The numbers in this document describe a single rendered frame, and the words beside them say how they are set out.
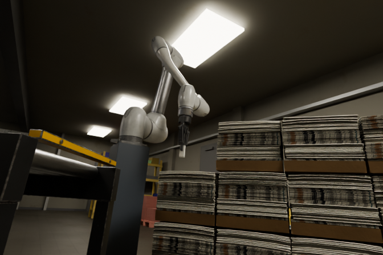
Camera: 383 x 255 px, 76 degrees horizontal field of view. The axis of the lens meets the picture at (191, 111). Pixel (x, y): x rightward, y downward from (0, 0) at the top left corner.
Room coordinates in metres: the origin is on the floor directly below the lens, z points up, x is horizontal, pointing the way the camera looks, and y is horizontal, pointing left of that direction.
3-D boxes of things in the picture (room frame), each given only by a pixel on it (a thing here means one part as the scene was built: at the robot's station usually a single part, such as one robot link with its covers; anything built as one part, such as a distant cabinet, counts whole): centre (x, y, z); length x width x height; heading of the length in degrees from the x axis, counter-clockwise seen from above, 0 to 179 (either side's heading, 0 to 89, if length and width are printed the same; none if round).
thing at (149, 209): (7.15, 0.56, 0.36); 1.19 x 0.85 x 0.72; 120
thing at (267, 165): (1.14, -0.29, 0.86); 0.29 x 0.16 x 0.04; 68
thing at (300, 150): (1.13, -0.60, 0.95); 0.38 x 0.29 x 0.23; 158
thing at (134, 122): (1.59, 0.38, 1.17); 0.18 x 0.16 x 0.22; 146
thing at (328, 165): (1.13, -0.60, 0.86); 0.38 x 0.29 x 0.04; 158
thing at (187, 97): (1.40, 0.03, 1.30); 0.13 x 0.11 x 0.16; 147
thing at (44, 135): (0.70, 0.30, 0.81); 0.43 x 0.03 x 0.02; 175
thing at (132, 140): (1.57, 0.40, 1.03); 0.22 x 0.18 x 0.06; 120
